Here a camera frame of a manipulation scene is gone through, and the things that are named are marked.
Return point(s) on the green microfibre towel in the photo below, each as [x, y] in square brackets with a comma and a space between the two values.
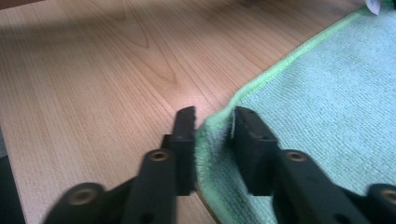
[327, 93]

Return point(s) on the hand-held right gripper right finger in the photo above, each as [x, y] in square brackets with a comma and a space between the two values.
[255, 155]

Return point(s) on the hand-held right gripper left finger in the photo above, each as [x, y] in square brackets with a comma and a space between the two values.
[183, 155]

